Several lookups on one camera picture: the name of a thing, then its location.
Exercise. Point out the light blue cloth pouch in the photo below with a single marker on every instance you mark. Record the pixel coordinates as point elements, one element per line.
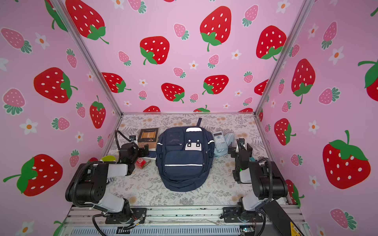
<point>229,139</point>

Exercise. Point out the red card pack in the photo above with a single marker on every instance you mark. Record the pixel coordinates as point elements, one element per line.
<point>142,163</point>

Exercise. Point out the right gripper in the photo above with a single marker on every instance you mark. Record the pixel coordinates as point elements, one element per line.
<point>241,151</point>

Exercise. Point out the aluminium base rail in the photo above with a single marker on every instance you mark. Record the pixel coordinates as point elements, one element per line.
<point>177,221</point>

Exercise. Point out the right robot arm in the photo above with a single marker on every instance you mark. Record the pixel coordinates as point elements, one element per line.
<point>267,182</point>

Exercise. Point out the grey calculator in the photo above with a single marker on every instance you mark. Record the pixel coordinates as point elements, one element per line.
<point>220,141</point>

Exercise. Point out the navy blue student backpack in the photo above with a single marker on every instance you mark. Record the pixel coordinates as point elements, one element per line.
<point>184,157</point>

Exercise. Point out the dark blue notebook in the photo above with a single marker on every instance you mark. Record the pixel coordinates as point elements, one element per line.
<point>152,154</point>

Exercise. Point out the green bowl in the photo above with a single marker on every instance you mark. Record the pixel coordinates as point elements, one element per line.
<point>109,158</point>

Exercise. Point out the brown book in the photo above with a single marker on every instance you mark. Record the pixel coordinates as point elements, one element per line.
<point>148,136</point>

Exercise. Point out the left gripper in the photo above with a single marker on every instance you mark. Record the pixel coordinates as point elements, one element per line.
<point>140,151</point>

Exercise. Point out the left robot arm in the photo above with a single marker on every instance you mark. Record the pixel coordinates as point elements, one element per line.
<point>89,186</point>

